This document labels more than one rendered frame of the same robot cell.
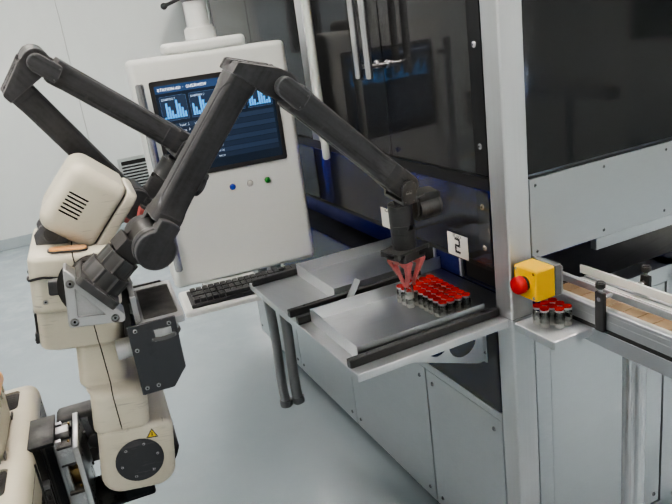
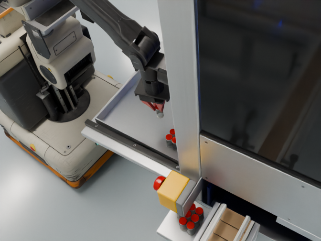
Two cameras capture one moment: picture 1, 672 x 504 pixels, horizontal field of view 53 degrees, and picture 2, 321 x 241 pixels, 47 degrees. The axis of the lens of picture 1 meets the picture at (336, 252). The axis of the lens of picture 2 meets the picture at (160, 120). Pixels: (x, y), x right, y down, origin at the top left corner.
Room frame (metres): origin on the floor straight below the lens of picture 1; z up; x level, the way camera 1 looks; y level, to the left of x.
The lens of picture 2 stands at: (1.18, -0.80, 1.84)
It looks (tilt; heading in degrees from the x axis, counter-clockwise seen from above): 52 degrees down; 65
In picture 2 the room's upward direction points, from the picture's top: 10 degrees counter-clockwise
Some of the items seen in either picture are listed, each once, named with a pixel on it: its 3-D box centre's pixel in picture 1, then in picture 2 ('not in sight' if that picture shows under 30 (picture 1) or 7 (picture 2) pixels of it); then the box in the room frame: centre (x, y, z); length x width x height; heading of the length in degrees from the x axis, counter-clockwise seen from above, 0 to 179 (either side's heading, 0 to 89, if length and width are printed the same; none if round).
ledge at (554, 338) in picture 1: (557, 326); (190, 224); (1.37, -0.47, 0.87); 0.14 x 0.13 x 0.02; 114
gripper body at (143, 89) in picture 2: (403, 239); (153, 82); (1.49, -0.16, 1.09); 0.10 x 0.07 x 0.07; 128
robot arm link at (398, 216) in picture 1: (403, 213); (152, 68); (1.49, -0.16, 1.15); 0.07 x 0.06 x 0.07; 115
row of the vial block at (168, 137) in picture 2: (425, 300); (183, 123); (1.54, -0.20, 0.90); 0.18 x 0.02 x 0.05; 23
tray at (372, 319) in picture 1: (395, 312); (160, 113); (1.51, -0.12, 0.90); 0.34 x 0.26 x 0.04; 113
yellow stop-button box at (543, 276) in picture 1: (536, 279); (176, 192); (1.37, -0.43, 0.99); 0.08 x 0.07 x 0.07; 114
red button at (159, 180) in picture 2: (520, 284); (162, 184); (1.35, -0.39, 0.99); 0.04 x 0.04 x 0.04; 24
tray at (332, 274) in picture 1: (366, 265); not in sight; (1.86, -0.08, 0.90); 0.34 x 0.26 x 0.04; 114
